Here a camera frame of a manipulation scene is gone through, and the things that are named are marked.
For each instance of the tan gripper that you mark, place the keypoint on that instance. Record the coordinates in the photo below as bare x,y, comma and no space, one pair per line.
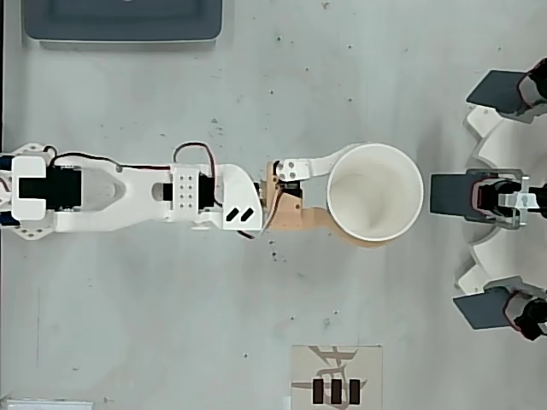
287,207

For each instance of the black paper cup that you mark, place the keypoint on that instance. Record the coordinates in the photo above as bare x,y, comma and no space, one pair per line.
376,192

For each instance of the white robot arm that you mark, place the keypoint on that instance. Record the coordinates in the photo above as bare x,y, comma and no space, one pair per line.
128,188

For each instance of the printed paper mat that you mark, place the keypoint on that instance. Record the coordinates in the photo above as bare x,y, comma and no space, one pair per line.
367,363

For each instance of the white round dispenser base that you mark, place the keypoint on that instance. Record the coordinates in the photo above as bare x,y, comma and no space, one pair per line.
504,141

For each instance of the grey plastic tray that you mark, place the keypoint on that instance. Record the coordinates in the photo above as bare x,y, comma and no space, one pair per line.
124,19

